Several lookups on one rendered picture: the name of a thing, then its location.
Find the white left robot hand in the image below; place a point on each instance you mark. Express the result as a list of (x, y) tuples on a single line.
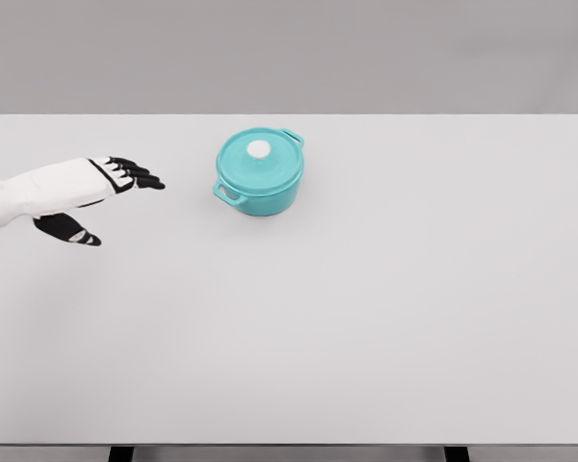
[(72, 185)]

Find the teal pot lid white knob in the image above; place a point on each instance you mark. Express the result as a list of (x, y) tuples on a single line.
[(257, 162)]

